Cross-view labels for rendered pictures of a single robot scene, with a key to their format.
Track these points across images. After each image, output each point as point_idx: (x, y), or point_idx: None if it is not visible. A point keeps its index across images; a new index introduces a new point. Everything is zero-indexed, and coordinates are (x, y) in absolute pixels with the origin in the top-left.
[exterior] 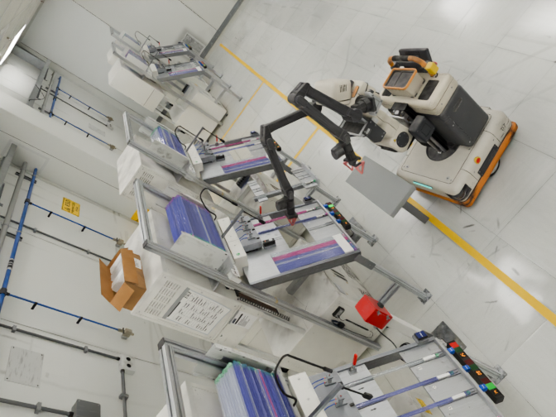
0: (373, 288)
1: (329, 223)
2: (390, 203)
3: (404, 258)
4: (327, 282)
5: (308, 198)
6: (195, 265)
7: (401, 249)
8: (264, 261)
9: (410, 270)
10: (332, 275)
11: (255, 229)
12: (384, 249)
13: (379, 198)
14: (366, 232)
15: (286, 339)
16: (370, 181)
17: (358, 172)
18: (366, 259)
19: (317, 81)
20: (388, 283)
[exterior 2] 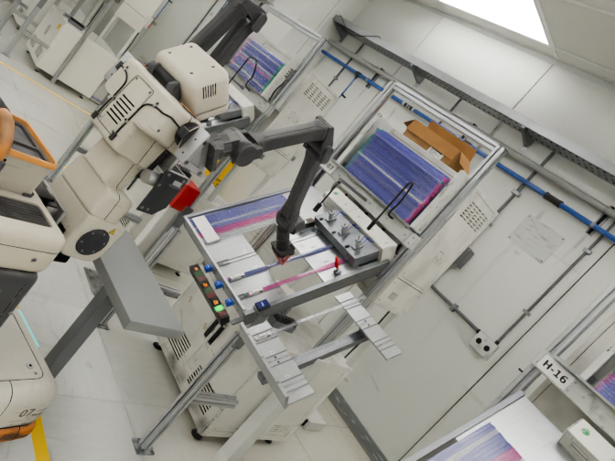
0: (163, 390)
1: (222, 262)
2: (122, 237)
3: (102, 375)
4: None
5: (261, 303)
6: (355, 123)
7: (101, 388)
8: (306, 209)
9: (102, 357)
10: (225, 297)
11: (331, 233)
12: (128, 415)
13: (134, 254)
14: (155, 432)
15: (283, 289)
16: (138, 281)
17: (154, 313)
18: (178, 217)
19: (221, 67)
20: (140, 374)
